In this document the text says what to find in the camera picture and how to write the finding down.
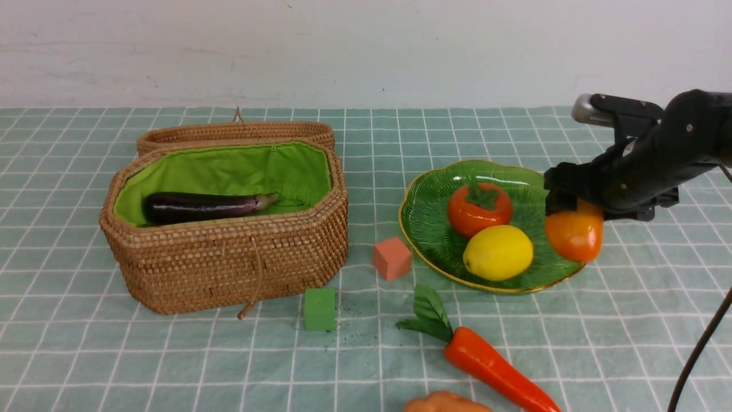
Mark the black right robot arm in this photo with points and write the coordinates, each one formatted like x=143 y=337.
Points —
x=693 y=134

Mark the orange yellow mango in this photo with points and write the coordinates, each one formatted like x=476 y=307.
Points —
x=577 y=235

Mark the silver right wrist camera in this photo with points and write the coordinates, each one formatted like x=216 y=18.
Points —
x=628 y=117

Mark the green foam cube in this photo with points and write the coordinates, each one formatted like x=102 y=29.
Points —
x=319 y=309

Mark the yellow lemon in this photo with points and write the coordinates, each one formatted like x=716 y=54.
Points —
x=498 y=253

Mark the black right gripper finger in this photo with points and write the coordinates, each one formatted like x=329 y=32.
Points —
x=573 y=187

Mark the salmon pink foam cube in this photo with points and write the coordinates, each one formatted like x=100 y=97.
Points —
x=392 y=259

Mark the orange persimmon with green top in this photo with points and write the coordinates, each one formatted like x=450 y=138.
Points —
x=477 y=206

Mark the green glass plate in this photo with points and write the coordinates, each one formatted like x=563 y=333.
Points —
x=424 y=223

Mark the orange carrot with leaves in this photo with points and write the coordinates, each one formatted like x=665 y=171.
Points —
x=472 y=354

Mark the woven wicker basket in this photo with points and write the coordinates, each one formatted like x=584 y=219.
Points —
x=300 y=242

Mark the tan potato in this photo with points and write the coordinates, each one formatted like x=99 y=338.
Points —
x=444 y=401

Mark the wicker basket lid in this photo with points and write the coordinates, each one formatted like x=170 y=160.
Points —
x=316 y=132

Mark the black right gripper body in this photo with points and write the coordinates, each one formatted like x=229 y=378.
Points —
x=629 y=183

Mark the dark purple eggplant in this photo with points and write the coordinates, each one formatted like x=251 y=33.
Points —
x=175 y=207

